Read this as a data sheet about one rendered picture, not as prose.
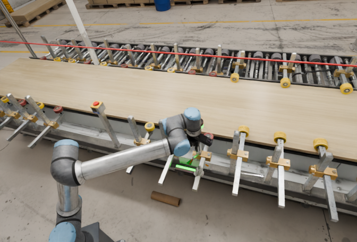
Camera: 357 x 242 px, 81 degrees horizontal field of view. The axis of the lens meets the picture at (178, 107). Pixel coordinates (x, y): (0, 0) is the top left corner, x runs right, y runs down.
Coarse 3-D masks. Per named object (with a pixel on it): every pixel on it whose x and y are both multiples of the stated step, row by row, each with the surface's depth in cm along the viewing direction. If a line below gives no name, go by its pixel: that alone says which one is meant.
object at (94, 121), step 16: (32, 112) 243; (48, 112) 231; (64, 112) 219; (80, 112) 209; (112, 128) 210; (128, 128) 201; (144, 128) 192; (224, 144) 171; (256, 144) 159; (256, 160) 172; (304, 160) 154; (336, 160) 144; (192, 176) 232; (352, 176) 149; (256, 192) 212; (272, 192) 198; (336, 208) 183
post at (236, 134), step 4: (236, 132) 126; (236, 136) 126; (236, 140) 129; (236, 144) 131; (232, 148) 136; (236, 148) 134; (232, 152) 138; (236, 152) 137; (232, 160) 145; (232, 164) 148; (232, 168) 152; (232, 172) 156
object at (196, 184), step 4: (204, 148) 158; (208, 148) 161; (200, 160) 151; (204, 160) 151; (200, 164) 148; (204, 164) 151; (196, 180) 140; (196, 184) 138; (192, 188) 137; (196, 188) 136
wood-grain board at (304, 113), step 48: (0, 96) 236; (48, 96) 222; (96, 96) 213; (144, 96) 204; (192, 96) 196; (240, 96) 189; (288, 96) 182; (336, 96) 176; (288, 144) 148; (336, 144) 144
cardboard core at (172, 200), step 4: (152, 192) 219; (156, 192) 219; (152, 196) 216; (156, 196) 215; (160, 196) 215; (164, 196) 214; (168, 196) 214; (172, 196) 214; (156, 200) 217; (160, 200) 214; (164, 200) 213; (168, 200) 211; (172, 200) 211; (176, 200) 210; (180, 200) 216; (172, 204) 211; (176, 204) 209
